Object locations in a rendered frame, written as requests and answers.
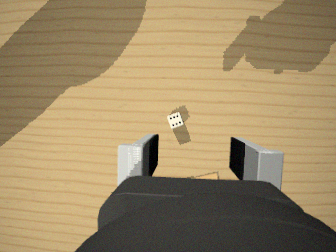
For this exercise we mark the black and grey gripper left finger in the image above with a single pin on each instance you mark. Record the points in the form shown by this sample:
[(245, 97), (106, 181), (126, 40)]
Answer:
[(139, 158)]

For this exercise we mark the tan flat mat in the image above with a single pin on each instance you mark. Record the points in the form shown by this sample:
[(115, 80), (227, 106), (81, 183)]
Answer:
[(209, 176)]

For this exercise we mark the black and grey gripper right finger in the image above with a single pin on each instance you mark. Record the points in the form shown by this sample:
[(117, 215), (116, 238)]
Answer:
[(249, 161)]

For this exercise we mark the white die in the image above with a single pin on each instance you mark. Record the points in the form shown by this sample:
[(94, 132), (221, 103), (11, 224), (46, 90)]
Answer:
[(175, 120)]

